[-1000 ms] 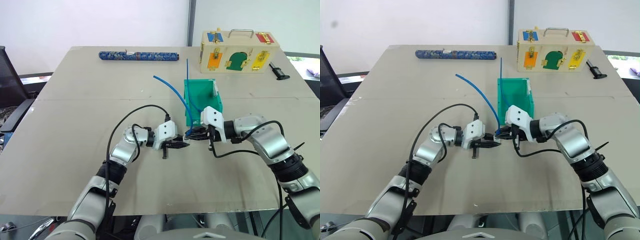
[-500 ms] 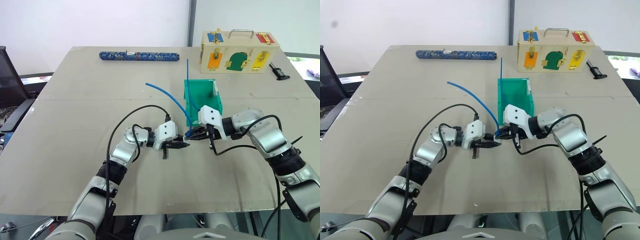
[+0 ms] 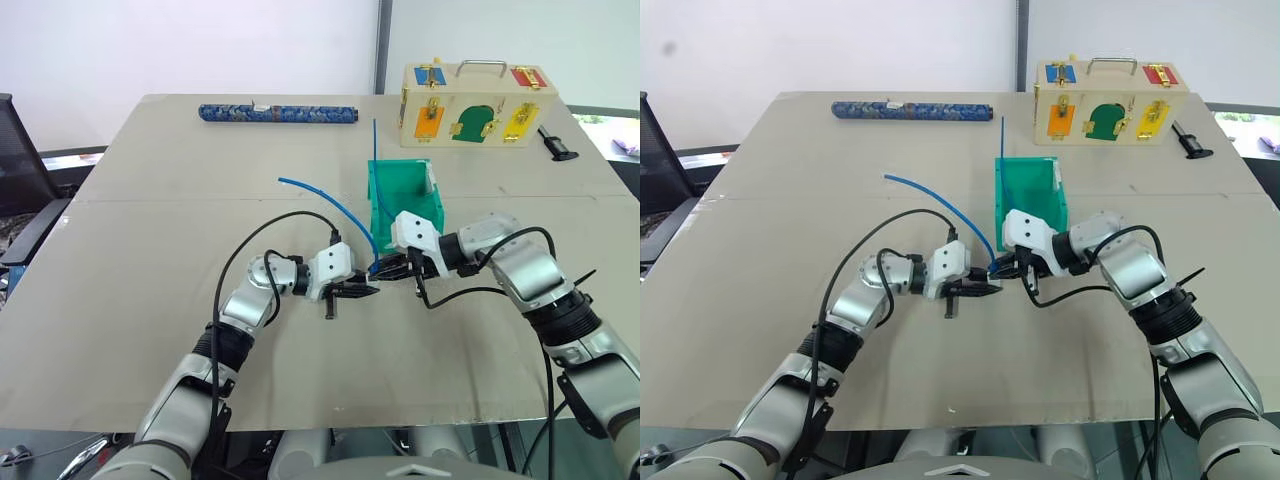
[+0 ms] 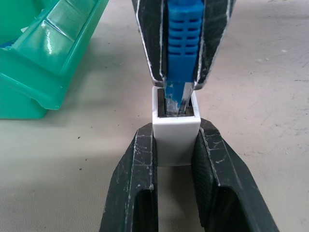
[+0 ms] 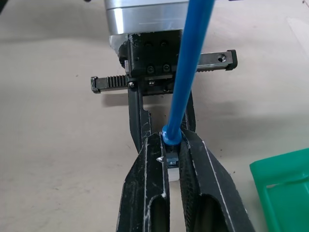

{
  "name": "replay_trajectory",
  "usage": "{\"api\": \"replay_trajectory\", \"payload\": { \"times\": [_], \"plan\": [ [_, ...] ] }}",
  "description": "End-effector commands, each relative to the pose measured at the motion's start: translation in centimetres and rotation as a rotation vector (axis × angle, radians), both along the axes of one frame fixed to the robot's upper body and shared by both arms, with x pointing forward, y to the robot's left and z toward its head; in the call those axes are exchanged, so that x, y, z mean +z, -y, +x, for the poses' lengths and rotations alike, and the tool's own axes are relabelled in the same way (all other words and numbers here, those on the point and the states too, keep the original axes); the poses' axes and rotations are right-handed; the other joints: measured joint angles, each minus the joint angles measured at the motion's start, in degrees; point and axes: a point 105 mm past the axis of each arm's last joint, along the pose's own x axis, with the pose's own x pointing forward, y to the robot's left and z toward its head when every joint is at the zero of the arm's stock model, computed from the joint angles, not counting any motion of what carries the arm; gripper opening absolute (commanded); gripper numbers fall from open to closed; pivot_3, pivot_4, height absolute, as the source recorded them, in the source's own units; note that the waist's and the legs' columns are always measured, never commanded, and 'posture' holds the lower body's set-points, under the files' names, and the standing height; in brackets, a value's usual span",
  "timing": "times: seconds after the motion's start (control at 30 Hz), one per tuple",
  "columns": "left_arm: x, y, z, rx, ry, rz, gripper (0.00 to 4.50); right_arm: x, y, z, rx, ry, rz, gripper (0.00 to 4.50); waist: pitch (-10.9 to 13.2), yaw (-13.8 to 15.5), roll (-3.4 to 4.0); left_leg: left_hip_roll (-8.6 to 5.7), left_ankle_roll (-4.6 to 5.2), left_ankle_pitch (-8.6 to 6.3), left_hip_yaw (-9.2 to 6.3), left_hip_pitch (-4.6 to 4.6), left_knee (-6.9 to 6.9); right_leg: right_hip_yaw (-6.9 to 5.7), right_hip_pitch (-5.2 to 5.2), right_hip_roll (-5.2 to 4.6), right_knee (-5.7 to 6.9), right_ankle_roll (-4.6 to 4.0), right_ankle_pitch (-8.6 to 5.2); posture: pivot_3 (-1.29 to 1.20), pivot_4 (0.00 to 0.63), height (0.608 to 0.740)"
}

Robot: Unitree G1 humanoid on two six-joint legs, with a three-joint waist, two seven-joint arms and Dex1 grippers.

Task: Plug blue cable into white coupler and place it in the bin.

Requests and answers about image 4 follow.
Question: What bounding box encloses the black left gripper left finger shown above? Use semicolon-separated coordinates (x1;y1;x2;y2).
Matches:
98;122;159;232

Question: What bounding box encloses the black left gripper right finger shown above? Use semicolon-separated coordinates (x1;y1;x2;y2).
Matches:
192;120;281;232

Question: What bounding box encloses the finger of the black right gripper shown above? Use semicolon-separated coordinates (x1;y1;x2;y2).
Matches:
192;0;237;91
132;0;169;87

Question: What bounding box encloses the blue cable connector plug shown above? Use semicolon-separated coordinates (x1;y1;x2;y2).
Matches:
164;0;203;118

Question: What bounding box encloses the white coupler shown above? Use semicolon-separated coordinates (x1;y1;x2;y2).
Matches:
151;86;202;167

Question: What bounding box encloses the green plastic bin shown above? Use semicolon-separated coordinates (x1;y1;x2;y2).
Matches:
0;0;109;120

